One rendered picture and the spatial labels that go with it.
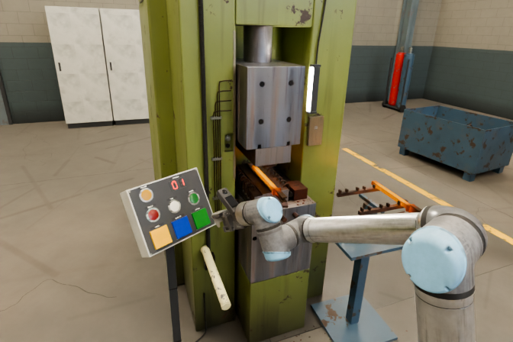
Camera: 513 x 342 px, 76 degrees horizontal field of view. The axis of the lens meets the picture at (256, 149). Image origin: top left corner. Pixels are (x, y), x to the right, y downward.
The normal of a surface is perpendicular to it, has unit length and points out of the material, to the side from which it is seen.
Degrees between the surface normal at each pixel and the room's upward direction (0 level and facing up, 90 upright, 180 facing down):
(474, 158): 90
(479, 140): 90
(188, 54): 90
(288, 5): 90
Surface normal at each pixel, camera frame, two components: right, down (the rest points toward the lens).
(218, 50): 0.36, 0.33
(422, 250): -0.78, 0.07
